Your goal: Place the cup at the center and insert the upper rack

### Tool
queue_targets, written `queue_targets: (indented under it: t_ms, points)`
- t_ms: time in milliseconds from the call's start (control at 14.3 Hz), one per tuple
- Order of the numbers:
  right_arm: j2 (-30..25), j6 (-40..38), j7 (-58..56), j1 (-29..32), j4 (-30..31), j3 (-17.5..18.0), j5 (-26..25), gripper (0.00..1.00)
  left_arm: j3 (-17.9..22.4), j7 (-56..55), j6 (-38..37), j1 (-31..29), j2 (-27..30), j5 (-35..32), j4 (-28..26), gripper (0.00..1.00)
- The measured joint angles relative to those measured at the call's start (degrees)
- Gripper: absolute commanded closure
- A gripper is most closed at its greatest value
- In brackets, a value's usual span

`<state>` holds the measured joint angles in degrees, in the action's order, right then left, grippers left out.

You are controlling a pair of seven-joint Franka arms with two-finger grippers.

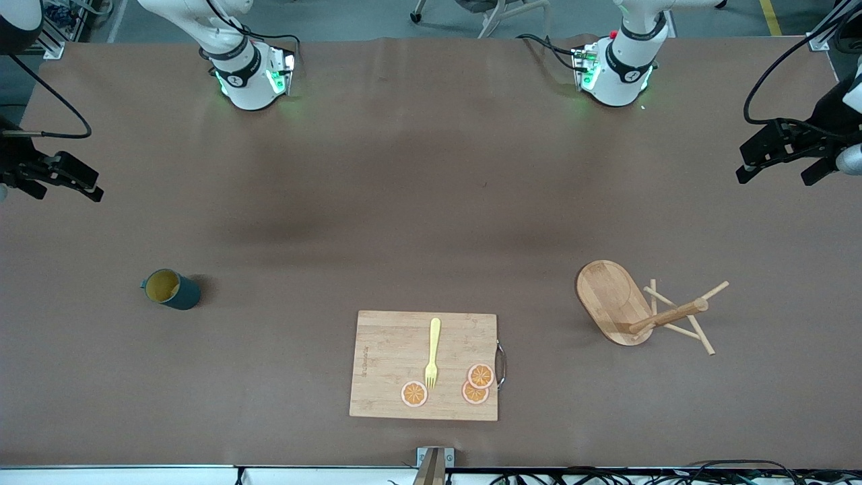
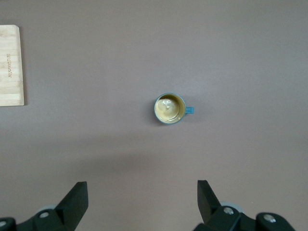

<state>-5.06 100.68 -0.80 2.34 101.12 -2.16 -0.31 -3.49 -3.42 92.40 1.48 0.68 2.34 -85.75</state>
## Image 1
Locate teal mug with yellow inside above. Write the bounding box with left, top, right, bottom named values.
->
left=140, top=268, right=201, bottom=311

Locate wooden mug tree rack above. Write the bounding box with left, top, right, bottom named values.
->
left=576, top=259, right=730, bottom=356

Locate silver base connector block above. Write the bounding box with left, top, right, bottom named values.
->
left=266, top=47, right=297, bottom=96
left=571, top=44, right=601, bottom=92

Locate bamboo cutting board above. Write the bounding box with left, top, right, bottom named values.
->
left=349, top=310, right=499, bottom=422

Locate yellow plastic fork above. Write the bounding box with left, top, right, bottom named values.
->
left=424, top=317, right=442, bottom=390

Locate office chair base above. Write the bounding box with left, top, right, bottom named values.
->
left=409, top=0, right=552, bottom=39

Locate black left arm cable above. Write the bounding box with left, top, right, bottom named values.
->
left=743, top=27, right=836, bottom=126

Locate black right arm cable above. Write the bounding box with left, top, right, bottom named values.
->
left=0, top=54, right=93, bottom=140

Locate aluminium frame profile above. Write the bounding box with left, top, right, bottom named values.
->
left=806, top=0, right=851, bottom=52
left=34, top=27, right=66, bottom=60

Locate black arm base cable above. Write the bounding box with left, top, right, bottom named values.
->
left=515, top=32, right=587, bottom=73
left=202, top=0, right=302, bottom=65

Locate black cable bundle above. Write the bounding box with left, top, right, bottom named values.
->
left=387, top=460, right=862, bottom=485

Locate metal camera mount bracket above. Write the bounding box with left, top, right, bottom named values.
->
left=412, top=447, right=455, bottom=485

